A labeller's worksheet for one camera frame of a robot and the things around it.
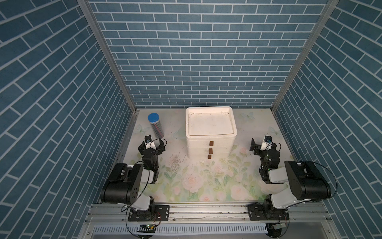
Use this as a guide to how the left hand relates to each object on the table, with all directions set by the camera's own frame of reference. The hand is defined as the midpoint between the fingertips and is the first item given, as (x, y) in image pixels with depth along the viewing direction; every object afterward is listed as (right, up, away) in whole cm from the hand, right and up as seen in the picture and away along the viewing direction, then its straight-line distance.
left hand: (155, 139), depth 89 cm
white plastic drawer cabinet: (+32, +6, -11) cm, 35 cm away
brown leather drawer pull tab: (+33, -1, -12) cm, 35 cm away
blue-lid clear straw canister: (-1, +13, -1) cm, 13 cm away
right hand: (+66, -1, +1) cm, 66 cm away
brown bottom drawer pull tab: (+33, -10, 0) cm, 34 cm away
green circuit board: (+1, -42, -17) cm, 45 cm away
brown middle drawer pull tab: (+33, -6, -7) cm, 34 cm away
